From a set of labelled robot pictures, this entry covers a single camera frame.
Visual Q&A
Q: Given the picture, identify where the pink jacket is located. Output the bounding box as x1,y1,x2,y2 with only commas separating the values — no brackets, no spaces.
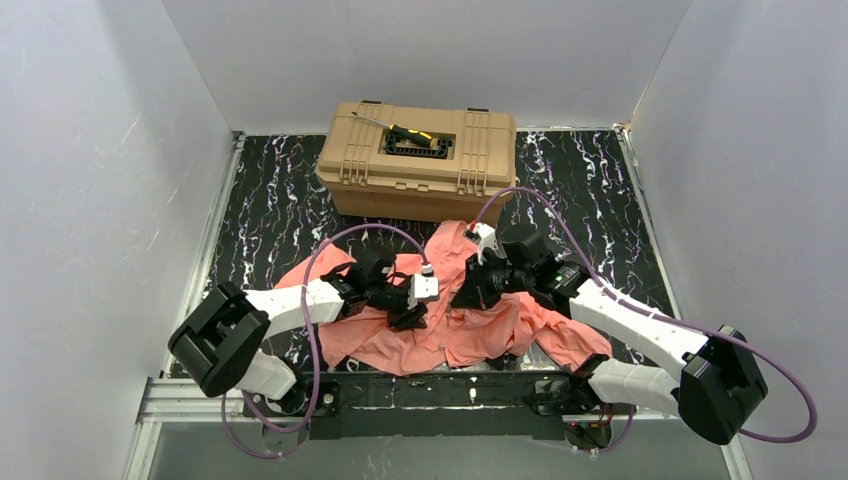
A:
272,219,613,378

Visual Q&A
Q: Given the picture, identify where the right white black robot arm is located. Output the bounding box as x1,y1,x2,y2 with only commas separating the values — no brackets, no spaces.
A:
451,223,768,445

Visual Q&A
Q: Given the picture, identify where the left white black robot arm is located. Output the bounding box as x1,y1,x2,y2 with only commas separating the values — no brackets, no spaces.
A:
168,252,439,401

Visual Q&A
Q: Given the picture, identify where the tan plastic toolbox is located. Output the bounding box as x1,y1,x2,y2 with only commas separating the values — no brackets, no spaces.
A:
315,100,517,224

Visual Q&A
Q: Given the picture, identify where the black yellow screwdriver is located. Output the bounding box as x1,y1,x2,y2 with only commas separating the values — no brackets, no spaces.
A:
351,111,436,148

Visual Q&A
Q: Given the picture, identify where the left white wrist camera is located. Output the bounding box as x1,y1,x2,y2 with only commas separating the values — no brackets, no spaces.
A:
407,264,440,309

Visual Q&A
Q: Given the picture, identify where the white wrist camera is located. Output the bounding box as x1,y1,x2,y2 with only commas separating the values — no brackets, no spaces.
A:
464,221,503,265
407,264,440,309

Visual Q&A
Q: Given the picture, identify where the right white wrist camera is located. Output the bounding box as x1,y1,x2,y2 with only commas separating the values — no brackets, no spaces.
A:
464,221,503,265

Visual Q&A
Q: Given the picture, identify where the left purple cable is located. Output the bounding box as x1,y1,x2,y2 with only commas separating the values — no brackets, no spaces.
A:
219,223,433,461

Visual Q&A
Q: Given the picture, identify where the purple cable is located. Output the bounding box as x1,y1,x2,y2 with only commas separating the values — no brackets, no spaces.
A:
219,223,433,461
474,186,819,454

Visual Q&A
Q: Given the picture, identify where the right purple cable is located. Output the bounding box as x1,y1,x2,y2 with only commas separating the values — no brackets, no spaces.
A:
474,186,819,454

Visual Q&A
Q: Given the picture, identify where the black toolbox handle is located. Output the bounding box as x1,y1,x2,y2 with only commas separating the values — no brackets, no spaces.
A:
380,132,455,160

